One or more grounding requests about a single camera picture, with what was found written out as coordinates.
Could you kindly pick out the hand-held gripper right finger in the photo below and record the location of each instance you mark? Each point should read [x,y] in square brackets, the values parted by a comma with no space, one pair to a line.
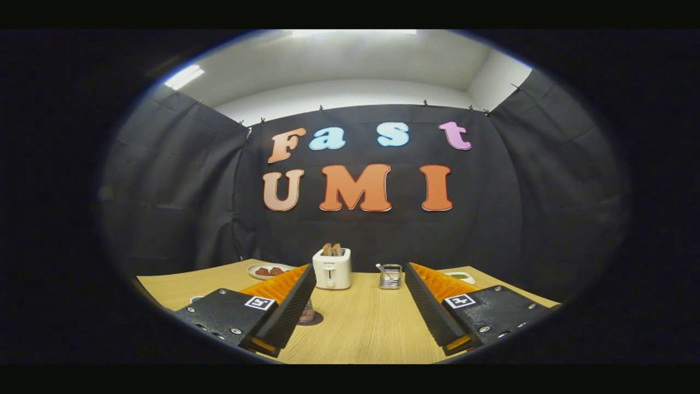
[432,309]

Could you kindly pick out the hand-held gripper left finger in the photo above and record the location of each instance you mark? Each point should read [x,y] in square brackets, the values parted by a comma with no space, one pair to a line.
[292,306]

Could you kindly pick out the silver juice bottle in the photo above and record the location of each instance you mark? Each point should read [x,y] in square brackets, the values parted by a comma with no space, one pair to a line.
[307,312]

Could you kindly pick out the dark brown round coaster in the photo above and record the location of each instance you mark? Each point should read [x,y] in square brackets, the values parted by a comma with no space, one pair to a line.
[317,319]

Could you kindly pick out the white cup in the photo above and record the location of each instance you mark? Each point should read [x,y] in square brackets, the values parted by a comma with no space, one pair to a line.
[196,299]

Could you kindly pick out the red food pieces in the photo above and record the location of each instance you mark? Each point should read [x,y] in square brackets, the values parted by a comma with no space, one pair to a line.
[269,271]

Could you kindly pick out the white divided dish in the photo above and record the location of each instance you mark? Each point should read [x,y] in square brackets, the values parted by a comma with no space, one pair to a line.
[462,276]

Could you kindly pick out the white plate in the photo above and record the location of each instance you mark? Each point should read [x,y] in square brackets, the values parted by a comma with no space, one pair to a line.
[254,274]

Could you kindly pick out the white toaster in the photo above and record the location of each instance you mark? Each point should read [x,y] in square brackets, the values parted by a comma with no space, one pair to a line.
[332,271]

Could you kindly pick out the toast slices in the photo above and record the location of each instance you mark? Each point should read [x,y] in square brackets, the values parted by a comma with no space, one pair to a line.
[332,249]

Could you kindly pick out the wooden table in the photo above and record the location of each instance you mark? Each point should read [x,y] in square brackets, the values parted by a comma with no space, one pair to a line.
[361,328]

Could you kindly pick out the black backdrop cloth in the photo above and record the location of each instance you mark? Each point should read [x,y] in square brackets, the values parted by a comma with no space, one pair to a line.
[492,219]

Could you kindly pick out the small ceiling light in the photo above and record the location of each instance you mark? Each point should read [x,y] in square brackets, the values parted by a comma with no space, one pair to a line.
[183,76]

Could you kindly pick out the long ceiling light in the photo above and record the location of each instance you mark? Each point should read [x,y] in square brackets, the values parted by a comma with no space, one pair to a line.
[355,33]

